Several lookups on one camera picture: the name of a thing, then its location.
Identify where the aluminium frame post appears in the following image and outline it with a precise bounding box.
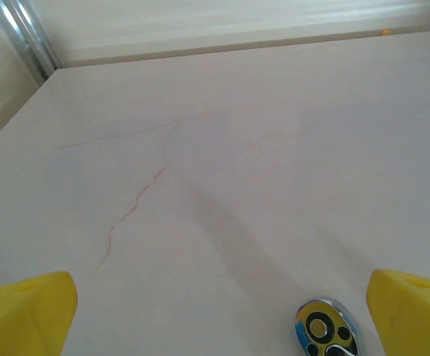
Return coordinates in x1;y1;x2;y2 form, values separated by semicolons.
0;0;63;82

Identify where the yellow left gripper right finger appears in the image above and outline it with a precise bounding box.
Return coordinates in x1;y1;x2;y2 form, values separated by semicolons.
365;269;430;356

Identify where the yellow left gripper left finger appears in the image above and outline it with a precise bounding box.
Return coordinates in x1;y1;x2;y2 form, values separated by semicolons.
0;271;79;356

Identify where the chrome ratchet green black handle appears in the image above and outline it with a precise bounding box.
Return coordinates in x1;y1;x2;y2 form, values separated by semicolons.
294;296;365;356

